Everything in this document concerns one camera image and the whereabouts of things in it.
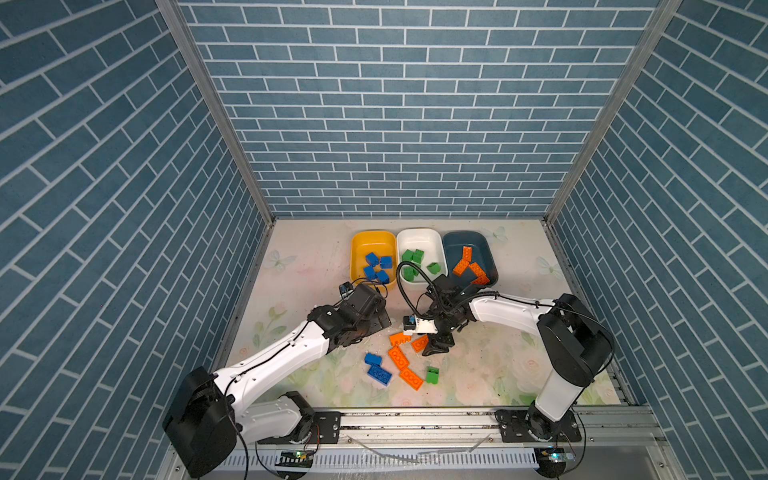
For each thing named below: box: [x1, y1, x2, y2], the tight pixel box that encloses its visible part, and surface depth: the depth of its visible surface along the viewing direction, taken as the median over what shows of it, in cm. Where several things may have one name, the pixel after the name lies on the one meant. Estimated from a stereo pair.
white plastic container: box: [396, 228, 448, 285], surface depth 110 cm
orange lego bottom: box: [392, 357, 424, 391], surface depth 84 cm
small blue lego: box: [364, 352, 383, 366], surface depth 86 cm
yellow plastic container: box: [350, 231, 397, 287], surface depth 111 cm
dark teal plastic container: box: [442, 230, 499, 287], surface depth 110 cm
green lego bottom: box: [426, 366, 441, 385], surface depth 84 cm
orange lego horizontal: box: [469, 262, 490, 285], surface depth 105 cm
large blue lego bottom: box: [367, 364, 393, 386], surface depth 84 cm
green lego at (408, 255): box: [401, 249, 419, 263], surface depth 107 cm
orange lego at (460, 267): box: [452, 258, 470, 277], surface depth 107 cm
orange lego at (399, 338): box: [389, 332, 412, 348], surface depth 88 cm
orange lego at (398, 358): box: [388, 346, 409, 370], surface depth 86 cm
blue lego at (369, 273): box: [364, 266, 378, 281], surface depth 104 cm
